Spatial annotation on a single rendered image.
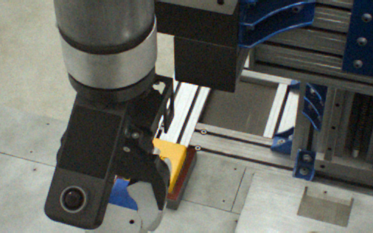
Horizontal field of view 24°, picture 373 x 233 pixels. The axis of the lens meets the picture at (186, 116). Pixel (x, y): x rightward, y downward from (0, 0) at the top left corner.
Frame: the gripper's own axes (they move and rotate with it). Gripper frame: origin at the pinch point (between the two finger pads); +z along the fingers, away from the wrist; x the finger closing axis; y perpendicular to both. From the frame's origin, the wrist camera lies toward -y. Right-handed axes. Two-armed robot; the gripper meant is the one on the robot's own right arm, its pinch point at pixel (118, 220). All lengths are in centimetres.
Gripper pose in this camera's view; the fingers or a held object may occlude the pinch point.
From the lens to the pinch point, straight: 86.3
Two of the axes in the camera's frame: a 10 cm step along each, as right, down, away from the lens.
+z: 0.1, 6.5, 7.6
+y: 3.1, -7.3, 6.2
